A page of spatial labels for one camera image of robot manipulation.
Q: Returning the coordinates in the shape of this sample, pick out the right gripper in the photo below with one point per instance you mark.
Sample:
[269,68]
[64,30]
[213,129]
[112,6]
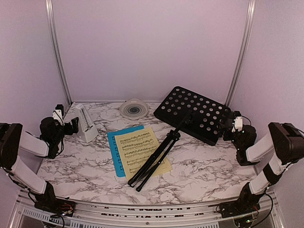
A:
[227,129]

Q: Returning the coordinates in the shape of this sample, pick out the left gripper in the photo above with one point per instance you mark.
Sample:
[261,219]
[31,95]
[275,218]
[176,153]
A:
[75,129]

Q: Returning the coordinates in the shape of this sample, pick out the white metronome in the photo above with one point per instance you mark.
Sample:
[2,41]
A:
[87,129]

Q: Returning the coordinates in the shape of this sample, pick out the black music stand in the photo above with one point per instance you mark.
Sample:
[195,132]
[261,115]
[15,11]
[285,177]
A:
[188,112]

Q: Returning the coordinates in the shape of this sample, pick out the blue sheet music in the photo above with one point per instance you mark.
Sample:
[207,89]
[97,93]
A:
[114,150]

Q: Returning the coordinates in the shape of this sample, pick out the yellow sheet music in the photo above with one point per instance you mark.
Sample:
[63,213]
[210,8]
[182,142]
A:
[135,148]

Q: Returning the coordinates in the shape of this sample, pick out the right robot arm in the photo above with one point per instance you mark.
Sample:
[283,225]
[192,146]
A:
[283,141]

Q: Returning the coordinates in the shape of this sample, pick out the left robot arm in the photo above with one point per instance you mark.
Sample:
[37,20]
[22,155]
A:
[9,191]

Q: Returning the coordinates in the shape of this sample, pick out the grey collapsible bowl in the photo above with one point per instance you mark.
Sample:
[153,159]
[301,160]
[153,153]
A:
[134,109]

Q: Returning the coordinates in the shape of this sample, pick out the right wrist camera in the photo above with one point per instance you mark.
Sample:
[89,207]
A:
[237,123]

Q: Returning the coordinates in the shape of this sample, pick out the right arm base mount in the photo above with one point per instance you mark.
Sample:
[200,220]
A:
[238,209]

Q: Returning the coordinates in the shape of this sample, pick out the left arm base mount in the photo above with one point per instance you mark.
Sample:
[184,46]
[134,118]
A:
[50,203]

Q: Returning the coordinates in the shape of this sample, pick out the aluminium front rail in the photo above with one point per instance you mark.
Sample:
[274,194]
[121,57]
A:
[106,215]

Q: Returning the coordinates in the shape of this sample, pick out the left aluminium frame post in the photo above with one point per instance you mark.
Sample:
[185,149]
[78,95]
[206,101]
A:
[55,44]

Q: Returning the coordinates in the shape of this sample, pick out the aluminium frame post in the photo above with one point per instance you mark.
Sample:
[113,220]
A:
[55,44]
[243,49]

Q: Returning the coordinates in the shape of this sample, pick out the right aluminium frame post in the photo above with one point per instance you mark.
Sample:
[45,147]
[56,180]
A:
[243,49]

